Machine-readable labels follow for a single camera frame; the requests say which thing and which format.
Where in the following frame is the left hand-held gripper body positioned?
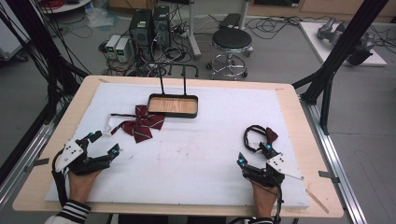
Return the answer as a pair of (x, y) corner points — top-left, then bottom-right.
(55, 137), (112, 176)

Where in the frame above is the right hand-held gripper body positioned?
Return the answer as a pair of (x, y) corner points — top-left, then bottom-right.
(243, 152), (305, 189)

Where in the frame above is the dark red bow tie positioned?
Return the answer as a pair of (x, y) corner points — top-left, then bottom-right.
(243, 124), (280, 154)

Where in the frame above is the striped red bow tie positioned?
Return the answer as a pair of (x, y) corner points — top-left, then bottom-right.
(104, 105), (166, 145)

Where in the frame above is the black rack with wooden tray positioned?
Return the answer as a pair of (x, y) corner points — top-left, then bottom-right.
(146, 63), (200, 119)

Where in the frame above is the person's right hand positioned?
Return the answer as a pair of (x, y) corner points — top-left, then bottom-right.
(249, 180), (278, 219)

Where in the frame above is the person's left hand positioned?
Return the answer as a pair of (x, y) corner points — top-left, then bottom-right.
(67, 168), (103, 205)

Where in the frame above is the white mat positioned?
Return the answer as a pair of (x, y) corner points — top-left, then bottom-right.
(44, 82), (311, 210)

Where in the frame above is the thin wooden stick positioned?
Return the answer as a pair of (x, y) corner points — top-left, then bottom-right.
(304, 188), (331, 215)

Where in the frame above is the white power supply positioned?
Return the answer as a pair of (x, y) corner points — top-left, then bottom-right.
(114, 36), (133, 63)
(105, 34), (122, 60)

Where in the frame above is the black round stool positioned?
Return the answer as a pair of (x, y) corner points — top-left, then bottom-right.
(205, 27), (255, 80)

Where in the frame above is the black computer tower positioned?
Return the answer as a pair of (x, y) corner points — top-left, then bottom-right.
(128, 8), (154, 49)
(151, 5), (172, 50)

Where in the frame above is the white floor board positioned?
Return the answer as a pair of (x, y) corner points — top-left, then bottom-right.
(298, 21), (389, 68)

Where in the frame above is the clear plastic bag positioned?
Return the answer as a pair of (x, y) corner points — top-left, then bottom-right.
(84, 4), (120, 30)

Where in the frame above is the black flat device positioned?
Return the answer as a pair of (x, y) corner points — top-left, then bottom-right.
(218, 12), (243, 31)

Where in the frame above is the grey desk leg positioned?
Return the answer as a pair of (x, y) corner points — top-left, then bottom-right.
(237, 0), (252, 31)
(186, 0), (203, 61)

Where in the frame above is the right hand-held gripper cable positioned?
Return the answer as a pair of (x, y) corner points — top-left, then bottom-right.
(248, 178), (285, 224)

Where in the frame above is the hand-held gripper cable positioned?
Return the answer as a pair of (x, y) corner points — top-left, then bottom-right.
(248, 178), (285, 224)
(50, 148), (70, 208)

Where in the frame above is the left hand-held gripper cable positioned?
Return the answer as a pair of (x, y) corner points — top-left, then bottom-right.
(50, 148), (70, 208)

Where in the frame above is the metal bracket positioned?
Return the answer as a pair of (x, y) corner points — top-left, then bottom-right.
(318, 170), (341, 184)
(23, 157), (51, 174)

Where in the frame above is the aluminium rail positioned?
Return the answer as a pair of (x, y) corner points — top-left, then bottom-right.
(299, 97), (369, 224)
(0, 102), (69, 207)

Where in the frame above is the black frame strut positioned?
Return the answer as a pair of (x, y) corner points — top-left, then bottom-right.
(291, 0), (390, 136)
(5, 0), (92, 125)

